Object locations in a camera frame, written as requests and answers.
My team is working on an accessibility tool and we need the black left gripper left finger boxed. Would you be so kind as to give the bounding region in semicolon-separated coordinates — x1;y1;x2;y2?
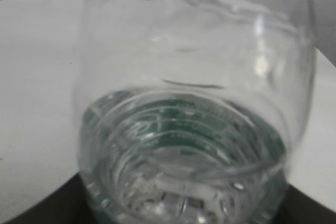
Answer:
6;174;92;224

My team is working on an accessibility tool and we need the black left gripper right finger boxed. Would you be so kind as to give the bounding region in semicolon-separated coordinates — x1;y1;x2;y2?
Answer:
275;185;335;224

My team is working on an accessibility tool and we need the clear green-label water bottle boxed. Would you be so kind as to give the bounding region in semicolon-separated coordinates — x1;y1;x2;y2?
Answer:
73;0;316;223

